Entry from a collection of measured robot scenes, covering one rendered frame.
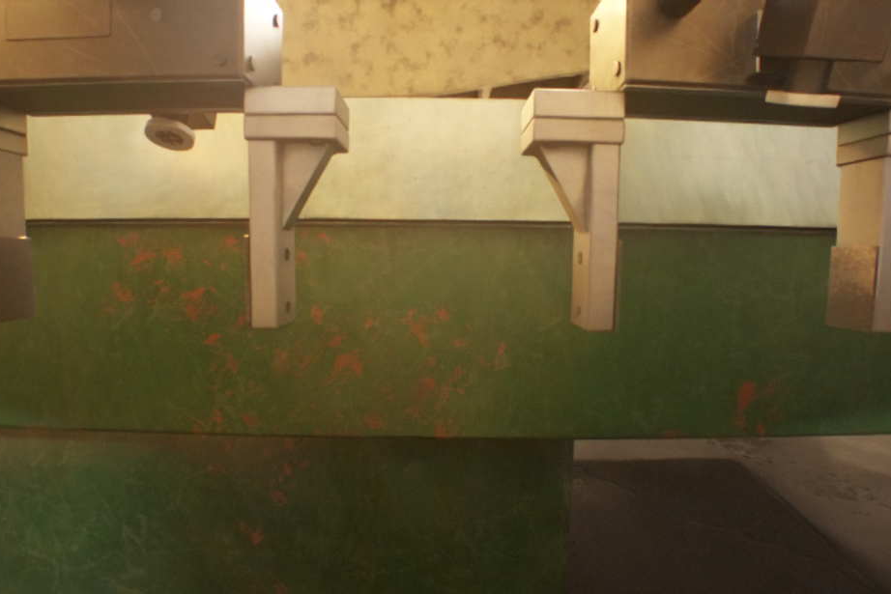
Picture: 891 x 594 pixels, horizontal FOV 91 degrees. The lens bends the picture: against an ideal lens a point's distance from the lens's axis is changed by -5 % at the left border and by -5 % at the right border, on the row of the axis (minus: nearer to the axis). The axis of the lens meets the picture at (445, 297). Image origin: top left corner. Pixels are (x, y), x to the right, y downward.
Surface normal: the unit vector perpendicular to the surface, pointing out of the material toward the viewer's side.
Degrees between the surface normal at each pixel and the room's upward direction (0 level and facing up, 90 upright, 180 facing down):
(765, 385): 90
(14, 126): 90
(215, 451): 90
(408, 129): 90
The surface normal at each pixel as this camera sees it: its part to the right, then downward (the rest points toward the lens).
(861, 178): -1.00, -0.01
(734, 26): 0.01, 0.09
